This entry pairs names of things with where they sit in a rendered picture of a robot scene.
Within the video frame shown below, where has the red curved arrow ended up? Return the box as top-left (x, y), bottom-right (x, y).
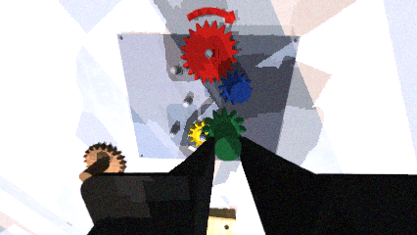
top-left (187, 8), bottom-right (236, 24)

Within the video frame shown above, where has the blue gear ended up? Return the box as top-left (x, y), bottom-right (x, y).
top-left (218, 70), bottom-right (252, 105)

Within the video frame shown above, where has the brown gear with handle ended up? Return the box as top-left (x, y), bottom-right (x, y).
top-left (78, 143), bottom-right (127, 181)

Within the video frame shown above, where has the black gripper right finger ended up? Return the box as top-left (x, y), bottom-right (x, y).
top-left (239, 136), bottom-right (417, 235)

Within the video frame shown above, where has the red gear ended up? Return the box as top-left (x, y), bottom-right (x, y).
top-left (180, 21), bottom-right (238, 84)

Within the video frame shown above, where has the grey flat board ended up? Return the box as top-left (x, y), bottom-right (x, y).
top-left (117, 33), bottom-right (301, 160)

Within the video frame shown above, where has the white curved arrow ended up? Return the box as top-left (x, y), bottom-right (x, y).
top-left (188, 145), bottom-right (197, 151)

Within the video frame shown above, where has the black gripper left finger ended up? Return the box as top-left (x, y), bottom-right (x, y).
top-left (79, 137), bottom-right (215, 235)

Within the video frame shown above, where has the yellow gear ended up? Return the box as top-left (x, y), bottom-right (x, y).
top-left (188, 119), bottom-right (208, 147)

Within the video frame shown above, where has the green gear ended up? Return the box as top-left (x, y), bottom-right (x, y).
top-left (203, 107), bottom-right (247, 161)

